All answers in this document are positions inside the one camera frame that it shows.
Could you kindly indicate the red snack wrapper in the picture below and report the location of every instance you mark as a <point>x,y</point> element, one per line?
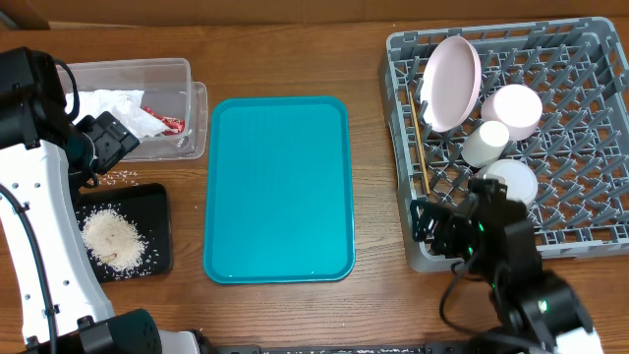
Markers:
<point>174,126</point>

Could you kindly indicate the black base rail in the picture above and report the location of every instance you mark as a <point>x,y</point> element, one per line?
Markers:
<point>344,349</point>

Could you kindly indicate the rice leftovers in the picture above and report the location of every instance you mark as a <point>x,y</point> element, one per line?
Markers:
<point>116,247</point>

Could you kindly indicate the wooden chopstick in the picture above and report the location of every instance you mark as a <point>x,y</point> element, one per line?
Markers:
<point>419,143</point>

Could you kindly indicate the grey dishwasher rack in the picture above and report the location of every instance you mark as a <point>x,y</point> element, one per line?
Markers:
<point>579,151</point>

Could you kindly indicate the clear plastic bin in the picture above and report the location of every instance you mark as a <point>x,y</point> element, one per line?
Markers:
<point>169,90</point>

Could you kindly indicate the white cup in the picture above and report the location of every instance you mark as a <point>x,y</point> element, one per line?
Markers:
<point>486,144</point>

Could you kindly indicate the grey bowl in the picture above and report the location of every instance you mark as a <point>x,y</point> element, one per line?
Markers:
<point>521,181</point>

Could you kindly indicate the teal serving tray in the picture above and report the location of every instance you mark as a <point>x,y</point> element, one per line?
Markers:
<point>279,196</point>

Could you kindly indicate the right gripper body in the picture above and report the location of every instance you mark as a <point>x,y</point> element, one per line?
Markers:
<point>454,238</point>

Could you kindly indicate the scattered rice grains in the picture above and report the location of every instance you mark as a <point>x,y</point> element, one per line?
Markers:
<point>120,177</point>

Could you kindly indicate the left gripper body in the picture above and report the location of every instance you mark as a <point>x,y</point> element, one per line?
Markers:
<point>111,143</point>

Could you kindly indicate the large white plate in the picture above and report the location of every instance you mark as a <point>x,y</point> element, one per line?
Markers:
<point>452,82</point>

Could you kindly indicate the black tray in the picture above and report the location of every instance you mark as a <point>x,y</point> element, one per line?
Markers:
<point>146,208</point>

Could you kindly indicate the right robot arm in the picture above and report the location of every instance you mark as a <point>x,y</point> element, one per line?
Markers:
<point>494,239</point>

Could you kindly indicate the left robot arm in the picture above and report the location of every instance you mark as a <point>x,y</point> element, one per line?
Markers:
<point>48,153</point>

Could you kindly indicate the white napkin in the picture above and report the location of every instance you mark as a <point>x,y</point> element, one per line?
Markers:
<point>137,121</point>
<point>119,102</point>

